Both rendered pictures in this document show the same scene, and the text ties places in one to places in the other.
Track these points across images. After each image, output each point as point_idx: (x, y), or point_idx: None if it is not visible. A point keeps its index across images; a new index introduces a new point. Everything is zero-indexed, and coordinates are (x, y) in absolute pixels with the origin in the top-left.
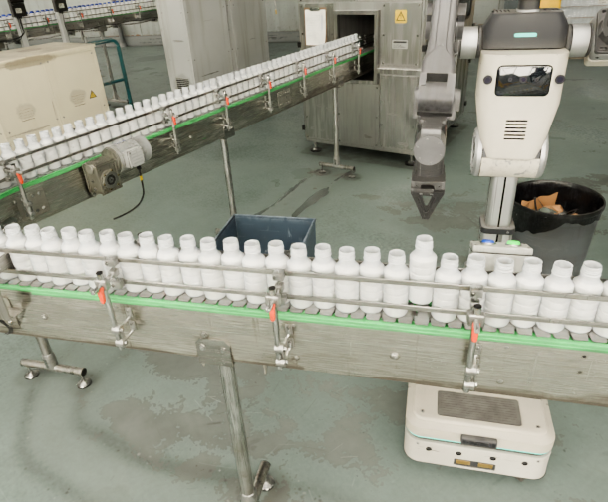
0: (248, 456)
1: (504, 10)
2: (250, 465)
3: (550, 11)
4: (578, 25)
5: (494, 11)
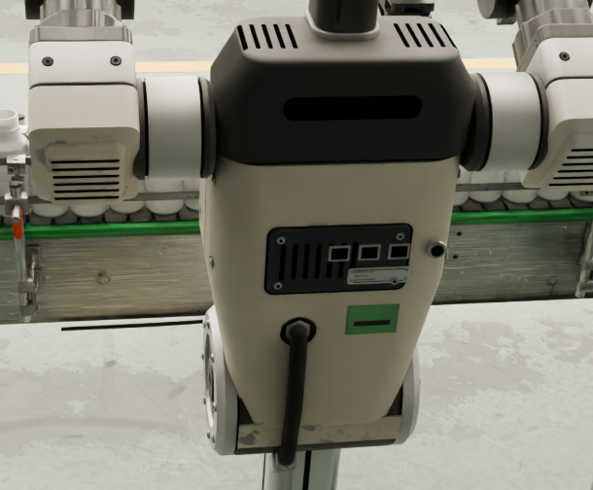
0: None
1: (417, 48)
2: None
3: (274, 17)
4: (180, 76)
5: (442, 31)
